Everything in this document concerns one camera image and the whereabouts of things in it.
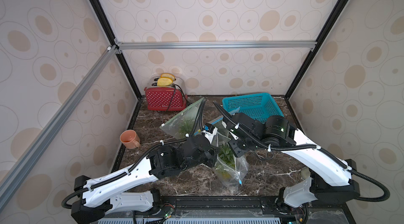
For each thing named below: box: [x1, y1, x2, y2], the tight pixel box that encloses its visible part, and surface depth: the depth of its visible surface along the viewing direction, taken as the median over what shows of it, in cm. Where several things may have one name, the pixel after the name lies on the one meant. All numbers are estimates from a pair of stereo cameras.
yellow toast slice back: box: [160, 72, 176, 81], surface depth 108 cm
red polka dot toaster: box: [144, 75, 188, 112], surface depth 105 cm
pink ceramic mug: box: [119, 129, 141, 150], surface depth 91 cm
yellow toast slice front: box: [156, 76, 174, 87], surface depth 105 cm
